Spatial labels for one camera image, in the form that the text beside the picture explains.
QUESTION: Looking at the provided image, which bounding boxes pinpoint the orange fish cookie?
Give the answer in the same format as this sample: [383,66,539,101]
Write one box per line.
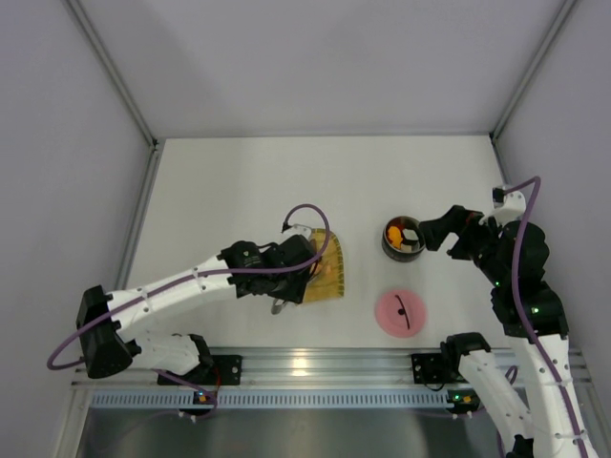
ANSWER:
[387,226,403,244]

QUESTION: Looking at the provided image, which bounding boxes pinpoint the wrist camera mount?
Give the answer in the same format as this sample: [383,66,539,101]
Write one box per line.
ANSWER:
[478,187,527,227]
[281,222,313,239]

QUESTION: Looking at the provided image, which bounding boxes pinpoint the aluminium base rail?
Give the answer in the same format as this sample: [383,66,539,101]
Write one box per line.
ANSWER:
[71,347,593,389]

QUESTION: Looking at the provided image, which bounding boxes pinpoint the steel lunch box bowl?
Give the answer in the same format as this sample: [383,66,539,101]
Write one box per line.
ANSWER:
[381,216,426,262]

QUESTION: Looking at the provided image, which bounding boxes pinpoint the black base bracket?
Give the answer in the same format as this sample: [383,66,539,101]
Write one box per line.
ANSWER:
[178,355,242,386]
[411,352,460,385]

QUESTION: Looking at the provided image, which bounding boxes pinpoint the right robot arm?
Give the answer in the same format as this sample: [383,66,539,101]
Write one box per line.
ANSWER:
[420,205,597,457]

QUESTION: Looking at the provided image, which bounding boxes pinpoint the pink round lid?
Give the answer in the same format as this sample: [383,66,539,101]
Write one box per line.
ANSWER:
[374,289,428,339]

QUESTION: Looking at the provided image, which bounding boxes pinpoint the right black base bracket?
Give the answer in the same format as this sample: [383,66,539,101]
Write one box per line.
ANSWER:
[411,352,460,385]

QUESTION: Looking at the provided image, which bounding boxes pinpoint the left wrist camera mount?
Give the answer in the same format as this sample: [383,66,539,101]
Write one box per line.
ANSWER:
[281,222,313,239]

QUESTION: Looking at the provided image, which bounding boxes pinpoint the sushi roll piece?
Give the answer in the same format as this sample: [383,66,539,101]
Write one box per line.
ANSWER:
[402,228,419,242]

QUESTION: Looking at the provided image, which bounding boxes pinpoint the slotted cable duct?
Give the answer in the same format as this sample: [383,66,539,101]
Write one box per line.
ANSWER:
[90,388,452,409]

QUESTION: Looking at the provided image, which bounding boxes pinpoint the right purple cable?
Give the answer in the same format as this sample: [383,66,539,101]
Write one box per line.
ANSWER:
[495,176,593,458]

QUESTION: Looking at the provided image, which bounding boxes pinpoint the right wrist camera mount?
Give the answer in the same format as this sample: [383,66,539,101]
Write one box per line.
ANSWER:
[478,187,527,227]

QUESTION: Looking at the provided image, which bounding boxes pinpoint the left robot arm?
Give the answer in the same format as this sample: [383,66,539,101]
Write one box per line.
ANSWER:
[76,227,316,384]

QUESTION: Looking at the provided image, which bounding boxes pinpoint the green bamboo tray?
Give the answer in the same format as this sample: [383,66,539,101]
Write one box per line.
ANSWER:
[303,232,345,304]

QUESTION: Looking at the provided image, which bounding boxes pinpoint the left black base bracket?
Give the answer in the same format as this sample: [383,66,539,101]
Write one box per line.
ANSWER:
[178,355,242,386]

